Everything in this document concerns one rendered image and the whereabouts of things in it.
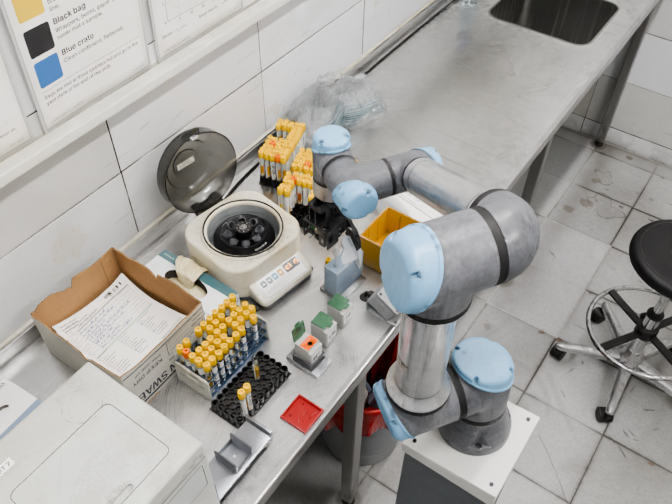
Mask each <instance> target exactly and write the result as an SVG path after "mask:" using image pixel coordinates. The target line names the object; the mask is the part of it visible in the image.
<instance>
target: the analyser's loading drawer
mask: <svg viewBox="0 0 672 504"><path fill-rule="evenodd" d="M245 418H246V421H245V422H244V424H243V425H242V426H241V427H240V428H239V429H238V430H237V431H236V433H235V434H233V433H230V434H229V435H230V439H229V440H228V442H227V443H226V444H225V445H224V446H223V447H222V448H221V450H220V451H219V452H217V451H214V454H215V457H214V458H213V459H212V460H211V461H210V462H209V463H208V465H209V469H210V472H211V476H212V479H213V483H214V484H215V485H216V489H217V493H218V496H219V500H221V498H222V497H223V496H224V495H225V494H226V492H227V491H228V490H229V489H230V488H231V486H232V485H233V484H234V483H235V482H236V480H237V479H238V478H239V477H240V476H241V474H242V473H243V472H244V471H245V470H246V468H247V467H248V466H249V465H250V464H251V462H252V461H253V460H254V459H255V458H256V456H257V455H258V454H259V453H260V452H261V450H262V449H263V448H264V447H265V446H266V444H267V443H268V442H269V441H270V442H272V441H273V435H272V430H270V429H269V428H267V427H266V426H264V425H263V424H261V423H260V422H258V421H257V420H255V419H254V418H252V417H251V416H249V415H248V414H246V415H245ZM234 454H235V455H236V456H237V457H236V458H235V459H234V458H233V457H232V456H233V455H234Z"/></svg>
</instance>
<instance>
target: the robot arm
mask: <svg viewBox="0 0 672 504"><path fill-rule="evenodd" d="M350 147H351V142H350V134H349V132H348V131H347V130H346V129H344V128H343V127H340V126H337V125H328V126H323V127H321V128H319V129H317V130H316V131H315V133H314V134H313V141H312V147H311V150H312V168H313V176H312V182H313V194H314V198H313V199H312V200H310V201H309V202H308V208H309V214H308V215H307V216H305V217H304V218H303V234H302V235H300V237H302V236H303V235H304V236H305V235H306V234H307V233H308V237H309V238H310V237H312V236H313V235H314V238H315V239H317V240H318V241H319V243H318V244H319V245H321V246H322V247H324V248H325V247H326V246H327V250H329V249H330V248H331V247H332V246H334V245H335V244H336V243H337V242H338V239H339V237H340V236H341V235H342V233H343V232H345V231H346V232H345V234H346V236H343V237H342V238H341V245H342V247H343V252H342V255H341V257H340V261H341V263H342V264H343V265H346V264H348V263H350V262H352V261H354V262H355V264H356V266H357V268H358V269H359V268H360V267H361V261H362V251H361V247H362V246H361V240H360V235H359V232H358V230H357V228H356V227H355V225H354V224H353V221H352V219H361V218H364V217H366V216H367V214H369V213H372V212H373V211H374V210H375V208H376V207H377V204H378V200H381V199H384V198H388V197H391V196H394V195H398V194H401V193H405V192H408V193H410V194H411V195H413V196H414V197H416V198H417V199H419V200H420V201H422V202H423V203H425V204H427V205H428V206H430V207H431V208H433V209H434V210H436V211H437V212H439V213H440V214H442V215H443V216H441V217H438V218H434V219H431V220H428V221H425V222H421V223H413V224H410V225H407V226H405V227H404V228H403V229H400V230H397V231H394V232H392V233H391V234H389V235H388V236H387V237H386V239H385V240H384V242H383V244H382V247H381V251H380V269H381V271H382V275H381V279H382V283H383V286H384V289H385V292H386V295H387V297H388V299H389V301H390V302H391V304H392V305H393V307H394V308H395V309H396V310H397V311H399V312H401V321H400V331H399V340H398V350H397V360H396V361H395V362H394V363H393V364H392V366H391V367H390V369H389V370H388V373H387V377H386V379H384V380H383V379H381V380H379V382H376V383H375V384H374V385H373V392H374V395H375V398H376V401H377V404H378V406H379V409H380V411H381V414H382V416H383V419H384V421H385V423H386V425H387V427H388V429H389V431H390V433H391V435H392V436H393V438H394V439H396V440H398V441H403V440H406V439H409V438H411V439H413V438H415V436H418V435H421V434H423V433H426V432H428V431H431V430H434V429H436V428H438V430H439V433H440V435H441V437H442V438H443V439H444V441H445V442H446V443H447V444H448V445H449V446H450V447H452V448H453V449H455V450H456V451H458V452H460V453H463V454H466V455H470V456H485V455H489V454H492V453H494V452H496V451H498V450H499V449H500V448H502V447H503V446H504V444H505V443H506V442H507V440H508V438H509V435H510V431H511V425H512V420H511V414H510V411H509V409H508V407H507V403H508V399H509V394H510V390H511V386H512V384H513V382H514V363H513V360H512V358H511V356H510V354H509V353H508V352H507V350H506V349H505V348H504V347H502V346H501V345H500V344H498V343H497V342H495V341H490V340H489V339H487V338H482V337H471V338H467V339H464V340H462V341H460V342H459V343H458V344H457V345H456V346H455V348H454V349H453V351H452V353H451V356H449V354H450V349H451V345H452V340H453V336H454V331H455V326H456V322H457V320H459V319H460V318H461V317H463V316H464V315H465V314H466V312H467V311H468V310H469V308H470V305H471V302H472V298H473V294H474V293H476V292H479V291H482V290H485V289H488V288H491V287H494V286H497V285H500V284H502V283H505V282H508V281H510V280H512V279H514V278H516V277H517V276H519V275H520V274H521V273H523V272H524V271H525V270H526V269H527V268H528V266H529V265H530V264H531V262H532V261H533V259H534V257H535V255H536V253H537V251H538V247H539V242H540V226H539V222H538V218H537V216H536V214H535V212H534V210H533V209H532V208H531V207H530V205H529V204H528V203H527V202H526V201H525V200H524V199H522V198H521V197H519V196H518V195H516V194H514V193H512V192H510V191H508V190H506V189H502V188H492V189H489V188H487V187H485V186H483V185H481V184H479V183H477V182H475V181H473V180H471V179H469V178H467V177H465V176H463V175H461V174H459V173H457V172H455V171H453V170H451V169H449V168H447V167H445V166H444V165H443V162H442V159H441V157H440V155H439V153H437V150H436V149H435V148H433V147H431V146H427V147H422V148H414V149H412V150H410V151H407V152H403V153H400V154H396V155H393V156H389V157H385V158H382V159H378V160H375V161H371V162H368V163H364V164H361V165H359V164H358V163H357V161H356V160H355V158H354V156H353V155H352V153H351V150H350ZM306 222H307V223H309V227H308V228H307V229H306V230H305V223H306Z"/></svg>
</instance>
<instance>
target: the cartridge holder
mask: <svg viewBox="0 0 672 504"><path fill-rule="evenodd" d="M286 359H287V360H289V361H290V362H291V363H293V364H294V365H296V366H297V367H299V368H300V369H302V370H303V371H305V372H306V373H308V374H309V375H311V376H312V377H314V378H315V379H318V378H319V377H320V376H321V375H322V374H323V373H324V372H325V371H326V370H327V368H328V367H329V366H330V365H331V364H332V361H331V360H330V359H328V358H327V357H325V352H324V351H322V354H321V355H320V356H319V357H318V358H317V359H316V360H315V361H314V362H313V363H312V364H310V363H308V362H307V361H305V360H304V359H302V358H301V357H299V356H298V355H296V354H295V348H294V349H293V350H292V351H291V352H290V353H289V354H288V355H287V356H286Z"/></svg>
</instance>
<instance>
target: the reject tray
mask: <svg viewBox="0 0 672 504"><path fill-rule="evenodd" d="M323 412H324V409H322V408H321V407H319V406H318V405H316V404H315V403H313V402H311V401H310V400H308V399H307V398H305V397H304V396H302V395H300V394H298V396H297V397H296V398H295V399H294V400H293V402H292V403H291V404H290V405H289V406H288V407H287V409H286V410H285V411H284V412H283V413H282V415H281V416H280V418H281V419H282V420H284V421H285V422H287V423H288V424H290V425H291V426H293V427H294V428H296V429H297V430H299V431H300V432H302V433H303V434H305V435H306V434H307V432H308V431H309V430H310V429H311V427H312V426H313V425H314V424H315V422H316V421H317V420H318V419H319V417H320V416H321V415H322V414H323Z"/></svg>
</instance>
